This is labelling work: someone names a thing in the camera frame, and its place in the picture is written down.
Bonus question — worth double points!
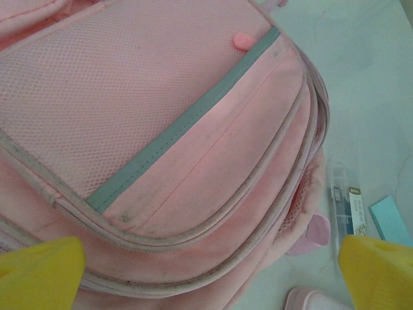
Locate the pink school backpack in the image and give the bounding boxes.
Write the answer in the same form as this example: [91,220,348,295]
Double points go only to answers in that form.
[0,0,333,300]

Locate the clear plastic pen box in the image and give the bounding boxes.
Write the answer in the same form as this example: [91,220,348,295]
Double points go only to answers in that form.
[325,158,372,275]

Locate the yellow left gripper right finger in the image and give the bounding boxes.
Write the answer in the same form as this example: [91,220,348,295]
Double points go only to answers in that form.
[337,234,413,310]

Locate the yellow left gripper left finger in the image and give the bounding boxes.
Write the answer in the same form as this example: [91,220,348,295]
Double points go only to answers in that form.
[0,236,85,310]

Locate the light blue sticky note pad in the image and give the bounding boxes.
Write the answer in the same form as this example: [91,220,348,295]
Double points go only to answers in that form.
[368,194,413,242]

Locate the pink pencil case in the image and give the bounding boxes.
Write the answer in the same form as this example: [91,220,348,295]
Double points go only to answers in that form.
[285,286,358,310]

